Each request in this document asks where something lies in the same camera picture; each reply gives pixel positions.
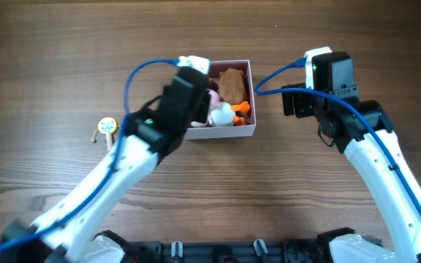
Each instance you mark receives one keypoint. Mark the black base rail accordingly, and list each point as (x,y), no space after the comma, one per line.
(285,251)

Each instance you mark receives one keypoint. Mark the white duck plush yellow hat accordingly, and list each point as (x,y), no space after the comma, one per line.
(226,114)

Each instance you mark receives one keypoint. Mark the brown capybara plush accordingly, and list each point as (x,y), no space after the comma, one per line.
(231,87)

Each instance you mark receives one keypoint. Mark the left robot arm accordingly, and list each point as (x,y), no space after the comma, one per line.
(147,136)

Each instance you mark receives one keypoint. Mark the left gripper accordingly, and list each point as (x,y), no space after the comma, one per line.
(201,113)

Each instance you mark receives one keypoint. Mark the red toy fire truck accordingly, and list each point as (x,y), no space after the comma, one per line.
(212,84)

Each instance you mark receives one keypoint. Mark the white duck plush pink hat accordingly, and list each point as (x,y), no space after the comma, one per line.
(212,105)

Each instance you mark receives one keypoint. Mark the yellow wooden rattle drum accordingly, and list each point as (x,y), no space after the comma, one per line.
(108,127)

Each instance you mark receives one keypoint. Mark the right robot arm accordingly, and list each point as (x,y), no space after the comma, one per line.
(362,131)

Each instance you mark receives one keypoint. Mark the white cardboard box pink inside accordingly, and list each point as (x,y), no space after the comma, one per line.
(212,132)

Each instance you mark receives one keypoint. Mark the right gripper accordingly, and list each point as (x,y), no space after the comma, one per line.
(294,100)

